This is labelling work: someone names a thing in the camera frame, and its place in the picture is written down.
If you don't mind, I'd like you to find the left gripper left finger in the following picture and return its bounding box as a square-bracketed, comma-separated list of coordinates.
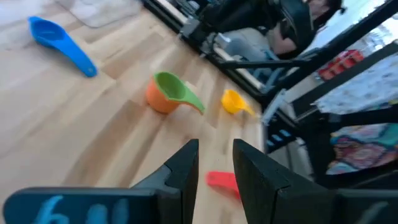
[2, 138, 200, 224]

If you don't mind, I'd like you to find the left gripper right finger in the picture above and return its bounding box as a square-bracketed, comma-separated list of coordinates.
[232, 138, 398, 224]

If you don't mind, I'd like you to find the red measuring cup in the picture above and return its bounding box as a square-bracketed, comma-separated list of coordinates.
[205, 170, 242, 200]

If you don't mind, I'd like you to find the yellow measuring cup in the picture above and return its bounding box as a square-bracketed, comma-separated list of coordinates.
[220, 89, 256, 118]

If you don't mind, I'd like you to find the green measuring cup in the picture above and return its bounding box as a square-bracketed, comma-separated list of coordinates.
[152, 71, 206, 114]

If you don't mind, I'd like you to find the blue measuring cup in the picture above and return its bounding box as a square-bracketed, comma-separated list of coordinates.
[27, 16, 98, 78]

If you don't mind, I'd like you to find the clear plastic basket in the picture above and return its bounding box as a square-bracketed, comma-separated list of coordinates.
[54, 0, 144, 29]

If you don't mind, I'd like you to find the colourful patterned cloth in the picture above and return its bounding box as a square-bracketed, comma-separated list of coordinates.
[325, 123, 398, 175]

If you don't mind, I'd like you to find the grey office chair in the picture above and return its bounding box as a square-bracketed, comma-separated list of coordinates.
[248, 46, 287, 93]

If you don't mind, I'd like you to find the black diagonal brace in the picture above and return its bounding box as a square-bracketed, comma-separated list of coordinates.
[217, 57, 312, 71]

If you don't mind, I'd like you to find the person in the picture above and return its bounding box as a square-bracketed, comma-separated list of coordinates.
[222, 0, 345, 63]

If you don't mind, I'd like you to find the white floral cloth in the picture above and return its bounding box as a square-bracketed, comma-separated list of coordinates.
[313, 54, 398, 116]

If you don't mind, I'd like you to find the red storage bin rack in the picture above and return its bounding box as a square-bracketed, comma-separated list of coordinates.
[317, 49, 365, 82]

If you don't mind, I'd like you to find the silver aluminium bracket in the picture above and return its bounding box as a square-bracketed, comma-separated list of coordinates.
[261, 89, 287, 125]

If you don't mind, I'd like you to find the black frame post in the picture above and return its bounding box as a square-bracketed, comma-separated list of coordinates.
[261, 0, 398, 103]

